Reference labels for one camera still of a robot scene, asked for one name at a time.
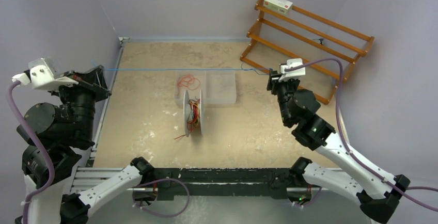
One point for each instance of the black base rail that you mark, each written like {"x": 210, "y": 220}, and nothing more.
{"x": 164, "y": 184}

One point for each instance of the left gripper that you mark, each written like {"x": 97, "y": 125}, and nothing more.
{"x": 92, "y": 79}

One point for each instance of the white filament spool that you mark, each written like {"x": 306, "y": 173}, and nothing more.
{"x": 193, "y": 113}

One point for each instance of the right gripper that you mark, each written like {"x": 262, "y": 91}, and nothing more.
{"x": 274, "y": 83}

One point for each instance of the white cardboard box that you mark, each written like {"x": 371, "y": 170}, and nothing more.
{"x": 279, "y": 6}

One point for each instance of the translucent plastic divided tray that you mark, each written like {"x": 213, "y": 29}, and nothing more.
{"x": 219, "y": 86}

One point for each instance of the wooden shoe rack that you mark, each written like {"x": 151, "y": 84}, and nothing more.
{"x": 255, "y": 38}

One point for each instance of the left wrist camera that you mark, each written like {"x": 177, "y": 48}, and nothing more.
{"x": 43, "y": 74}

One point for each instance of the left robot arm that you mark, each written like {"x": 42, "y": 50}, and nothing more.
{"x": 53, "y": 135}

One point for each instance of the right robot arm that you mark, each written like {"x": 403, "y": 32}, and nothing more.
{"x": 376, "y": 191}

